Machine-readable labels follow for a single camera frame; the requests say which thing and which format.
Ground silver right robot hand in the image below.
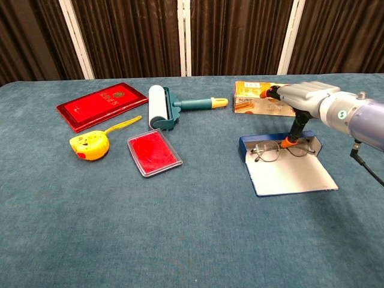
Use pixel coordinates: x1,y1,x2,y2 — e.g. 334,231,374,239
259,81,341,149

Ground metal frame eyeglasses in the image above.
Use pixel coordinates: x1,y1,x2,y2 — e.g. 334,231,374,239
250,138,316,163

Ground blue printed glasses case box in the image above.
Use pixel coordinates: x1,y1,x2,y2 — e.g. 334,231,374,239
238,130,340,197

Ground red ink pad clear case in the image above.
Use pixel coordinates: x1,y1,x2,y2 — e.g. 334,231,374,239
126,128,184,178

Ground orange long cardboard box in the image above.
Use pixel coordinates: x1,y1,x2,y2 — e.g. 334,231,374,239
233,80,298,118

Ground brown pleated curtain panel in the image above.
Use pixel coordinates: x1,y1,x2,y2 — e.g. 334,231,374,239
287,0,384,76
0,0,85,88
71,0,182,80
190,0,295,77

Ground teal lint roller yellow tip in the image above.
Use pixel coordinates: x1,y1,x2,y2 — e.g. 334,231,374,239
148,85,229,131

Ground teal velvet table cloth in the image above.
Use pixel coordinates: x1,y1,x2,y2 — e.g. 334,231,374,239
0,73,384,288

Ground red booklet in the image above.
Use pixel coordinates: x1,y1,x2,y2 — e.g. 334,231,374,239
55,82,149,134

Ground yellow tape measure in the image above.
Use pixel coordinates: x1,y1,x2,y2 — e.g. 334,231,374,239
68,115,143,161

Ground white screen frame post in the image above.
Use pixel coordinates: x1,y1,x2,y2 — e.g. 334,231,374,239
58,0,96,80
276,0,307,76
176,0,193,77

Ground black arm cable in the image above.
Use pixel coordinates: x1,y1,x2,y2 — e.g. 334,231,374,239
349,139,384,187

